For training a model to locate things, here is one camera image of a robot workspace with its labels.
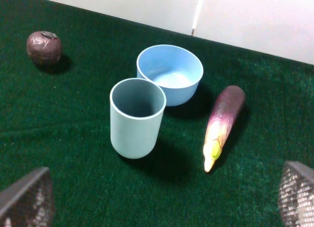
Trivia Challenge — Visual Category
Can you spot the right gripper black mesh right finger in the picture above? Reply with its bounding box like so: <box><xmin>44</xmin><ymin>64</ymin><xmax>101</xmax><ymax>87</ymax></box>
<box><xmin>278</xmin><ymin>161</ymin><xmax>314</xmax><ymax>227</ymax></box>

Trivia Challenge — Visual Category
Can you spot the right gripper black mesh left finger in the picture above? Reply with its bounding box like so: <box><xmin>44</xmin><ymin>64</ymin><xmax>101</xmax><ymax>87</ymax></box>
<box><xmin>0</xmin><ymin>167</ymin><xmax>54</xmax><ymax>227</ymax></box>

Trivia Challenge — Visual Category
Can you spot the green velvet tablecloth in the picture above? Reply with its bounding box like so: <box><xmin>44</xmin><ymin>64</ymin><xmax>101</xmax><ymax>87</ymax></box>
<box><xmin>0</xmin><ymin>0</ymin><xmax>314</xmax><ymax>227</ymax></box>

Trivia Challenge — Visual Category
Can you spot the purple toy eggplant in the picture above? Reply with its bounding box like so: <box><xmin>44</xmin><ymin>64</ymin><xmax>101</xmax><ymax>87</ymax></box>
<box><xmin>203</xmin><ymin>85</ymin><xmax>246</xmax><ymax>172</ymax></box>

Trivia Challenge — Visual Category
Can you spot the light blue plastic cup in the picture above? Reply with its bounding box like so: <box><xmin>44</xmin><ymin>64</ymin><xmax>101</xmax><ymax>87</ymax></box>
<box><xmin>109</xmin><ymin>78</ymin><xmax>166</xmax><ymax>159</ymax></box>

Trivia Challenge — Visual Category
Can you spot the purple cabbage ball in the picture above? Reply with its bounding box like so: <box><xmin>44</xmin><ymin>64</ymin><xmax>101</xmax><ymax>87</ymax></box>
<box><xmin>26</xmin><ymin>30</ymin><xmax>63</xmax><ymax>66</ymax></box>

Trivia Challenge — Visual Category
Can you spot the blue plastic bowl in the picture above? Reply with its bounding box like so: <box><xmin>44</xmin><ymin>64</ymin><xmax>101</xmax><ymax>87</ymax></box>
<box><xmin>136</xmin><ymin>44</ymin><xmax>204</xmax><ymax>107</ymax></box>

